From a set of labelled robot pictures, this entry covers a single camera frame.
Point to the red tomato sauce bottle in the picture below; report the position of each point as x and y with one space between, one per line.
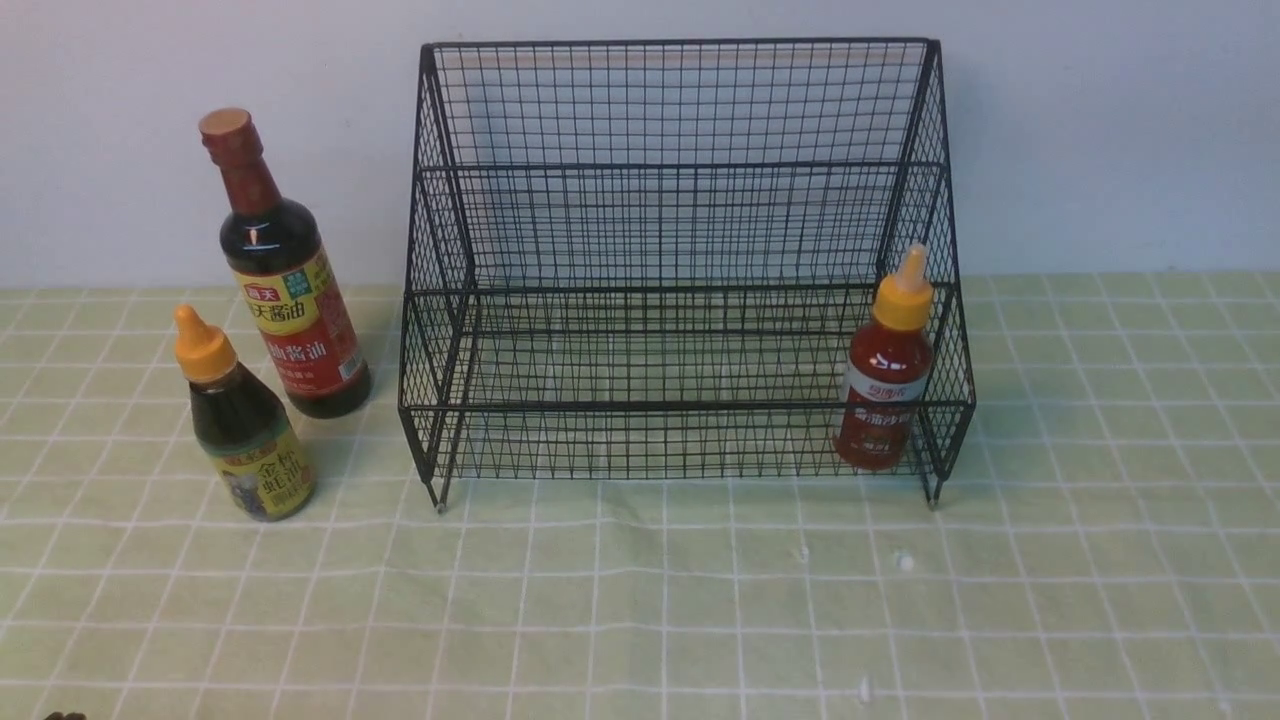
886 370

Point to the tall soy sauce bottle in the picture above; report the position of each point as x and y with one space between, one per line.
275 252

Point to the small dark yellow-capped sauce bottle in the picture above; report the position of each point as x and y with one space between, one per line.
240 424

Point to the green checked tablecloth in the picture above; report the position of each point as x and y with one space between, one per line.
1106 548

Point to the black wire mesh rack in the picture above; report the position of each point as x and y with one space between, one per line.
646 259

